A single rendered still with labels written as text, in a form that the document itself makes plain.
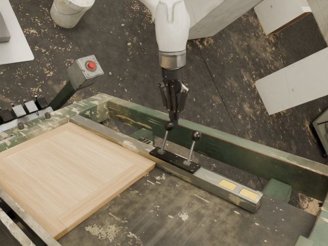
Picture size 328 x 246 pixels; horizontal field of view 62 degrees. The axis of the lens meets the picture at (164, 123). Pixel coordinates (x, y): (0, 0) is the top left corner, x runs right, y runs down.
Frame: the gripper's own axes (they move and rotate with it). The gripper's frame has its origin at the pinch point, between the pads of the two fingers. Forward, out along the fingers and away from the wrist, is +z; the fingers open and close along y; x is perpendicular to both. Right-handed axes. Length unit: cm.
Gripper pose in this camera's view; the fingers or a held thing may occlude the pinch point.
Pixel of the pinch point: (174, 119)
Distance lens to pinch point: 102.2
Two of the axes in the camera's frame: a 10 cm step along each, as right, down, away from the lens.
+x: -6.4, 3.8, -6.7
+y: -7.7, -2.7, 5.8
